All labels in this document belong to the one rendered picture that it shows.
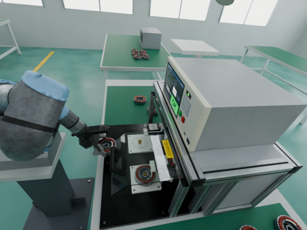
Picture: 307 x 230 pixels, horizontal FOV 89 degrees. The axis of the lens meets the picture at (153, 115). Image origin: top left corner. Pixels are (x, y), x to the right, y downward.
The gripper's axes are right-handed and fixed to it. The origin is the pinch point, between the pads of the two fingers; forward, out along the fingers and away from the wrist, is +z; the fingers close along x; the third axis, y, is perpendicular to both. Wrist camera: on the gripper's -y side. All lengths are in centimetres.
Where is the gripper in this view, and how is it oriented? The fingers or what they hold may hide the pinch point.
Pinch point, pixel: (107, 146)
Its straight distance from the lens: 97.2
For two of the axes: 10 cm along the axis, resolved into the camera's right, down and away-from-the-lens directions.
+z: 4.2, 6.4, 6.4
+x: 1.8, 6.3, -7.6
